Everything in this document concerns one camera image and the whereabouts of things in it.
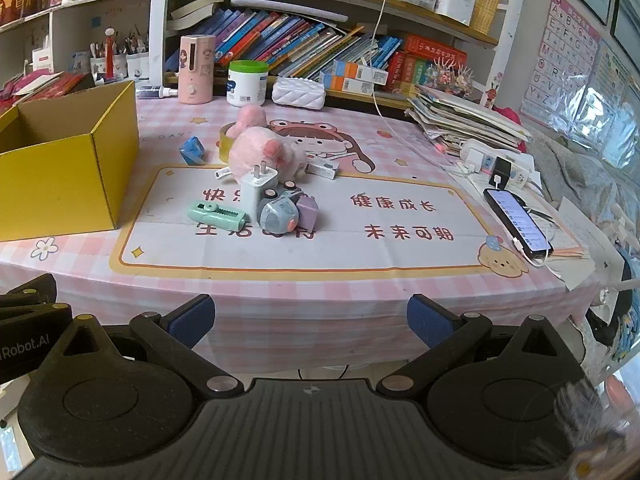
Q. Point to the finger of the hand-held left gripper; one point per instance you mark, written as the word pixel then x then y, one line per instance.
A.
pixel 30 292

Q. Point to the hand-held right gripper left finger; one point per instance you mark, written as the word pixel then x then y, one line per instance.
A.
pixel 192 317

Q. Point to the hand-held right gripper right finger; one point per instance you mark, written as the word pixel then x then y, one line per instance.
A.
pixel 430 317

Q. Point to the yellow cardboard box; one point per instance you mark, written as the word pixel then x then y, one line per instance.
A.
pixel 60 185

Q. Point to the blue grey toy car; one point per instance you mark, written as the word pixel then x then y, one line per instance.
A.
pixel 277 215

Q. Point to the white charger plug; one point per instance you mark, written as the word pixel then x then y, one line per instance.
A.
pixel 255 189

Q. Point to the small white labelled box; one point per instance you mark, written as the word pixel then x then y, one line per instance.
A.
pixel 223 174

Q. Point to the yellowish tape roll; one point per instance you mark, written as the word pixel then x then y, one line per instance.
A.
pixel 225 146

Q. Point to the pink plush toy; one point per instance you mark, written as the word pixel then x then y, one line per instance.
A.
pixel 255 145

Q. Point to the black smartphone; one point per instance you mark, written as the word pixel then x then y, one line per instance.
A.
pixel 517 220

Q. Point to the black charger plug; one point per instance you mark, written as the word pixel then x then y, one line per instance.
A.
pixel 501 172

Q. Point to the loose paper sheets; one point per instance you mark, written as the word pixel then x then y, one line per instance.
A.
pixel 575 240

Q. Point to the white power strip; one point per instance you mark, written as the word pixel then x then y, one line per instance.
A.
pixel 480 155

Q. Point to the stack of paper booklets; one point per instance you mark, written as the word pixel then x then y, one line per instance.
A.
pixel 470 120

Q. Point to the grey cloth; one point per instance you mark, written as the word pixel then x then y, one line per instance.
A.
pixel 575 160

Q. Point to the white red carton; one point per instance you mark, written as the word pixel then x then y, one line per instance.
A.
pixel 43 60

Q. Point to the white pen cup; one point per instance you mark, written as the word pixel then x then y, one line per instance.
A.
pixel 107 67
pixel 137 66

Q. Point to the white jar green lid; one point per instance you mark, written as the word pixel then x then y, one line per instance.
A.
pixel 246 85

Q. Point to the colourful bead ornament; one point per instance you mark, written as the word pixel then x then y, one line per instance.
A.
pixel 452 76

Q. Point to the pink cylindrical device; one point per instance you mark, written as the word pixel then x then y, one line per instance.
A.
pixel 196 72

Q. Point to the blue orange carton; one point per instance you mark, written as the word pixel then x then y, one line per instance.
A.
pixel 360 71
pixel 347 85

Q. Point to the white quilted pouch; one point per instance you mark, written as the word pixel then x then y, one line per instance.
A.
pixel 298 94

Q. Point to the red hanging doll ornament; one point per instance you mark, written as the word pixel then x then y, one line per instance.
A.
pixel 108 55

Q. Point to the red boxed book set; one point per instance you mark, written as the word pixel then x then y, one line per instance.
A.
pixel 427 55

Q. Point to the white cubby shelf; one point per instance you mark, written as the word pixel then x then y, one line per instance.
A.
pixel 65 25

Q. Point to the row of slanted colourful books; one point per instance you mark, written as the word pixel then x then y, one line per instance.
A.
pixel 280 40

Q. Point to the thick lying book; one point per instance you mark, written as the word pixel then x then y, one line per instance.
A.
pixel 197 7

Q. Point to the white desk organizer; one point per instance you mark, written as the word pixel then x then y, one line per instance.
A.
pixel 455 5

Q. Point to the glossy wall poster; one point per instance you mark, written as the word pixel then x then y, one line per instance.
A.
pixel 612 95

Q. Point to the pink alphabet wall poster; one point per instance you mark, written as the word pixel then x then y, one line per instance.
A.
pixel 557 55

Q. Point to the wooden bookshelf white frame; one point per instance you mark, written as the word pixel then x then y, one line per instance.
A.
pixel 157 20

